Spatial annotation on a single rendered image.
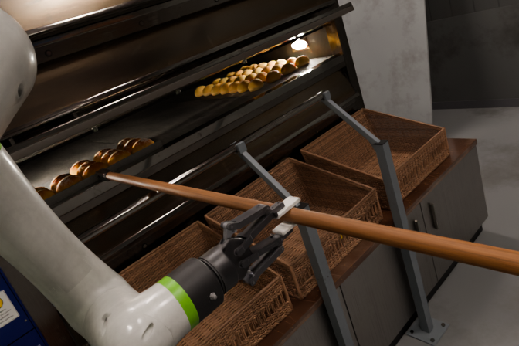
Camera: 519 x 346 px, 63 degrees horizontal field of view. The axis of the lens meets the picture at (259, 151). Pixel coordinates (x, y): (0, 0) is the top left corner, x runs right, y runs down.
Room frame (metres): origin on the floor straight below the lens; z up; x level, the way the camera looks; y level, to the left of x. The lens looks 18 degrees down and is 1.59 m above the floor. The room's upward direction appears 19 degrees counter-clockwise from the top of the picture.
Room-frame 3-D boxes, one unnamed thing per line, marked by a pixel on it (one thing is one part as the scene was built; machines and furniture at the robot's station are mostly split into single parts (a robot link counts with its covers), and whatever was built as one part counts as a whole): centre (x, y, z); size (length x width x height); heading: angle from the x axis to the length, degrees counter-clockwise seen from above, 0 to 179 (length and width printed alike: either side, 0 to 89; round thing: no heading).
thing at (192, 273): (0.61, 0.18, 1.20); 0.12 x 0.06 x 0.09; 37
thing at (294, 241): (1.62, -0.05, 0.72); 0.56 x 0.49 x 0.28; 127
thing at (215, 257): (0.66, 0.12, 1.20); 0.09 x 0.07 x 0.08; 127
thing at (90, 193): (1.86, 0.13, 1.16); 1.80 x 0.06 x 0.04; 126
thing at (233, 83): (2.53, -0.10, 1.21); 0.61 x 0.48 x 0.06; 36
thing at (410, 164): (1.99, -0.55, 0.72); 0.56 x 0.49 x 0.28; 125
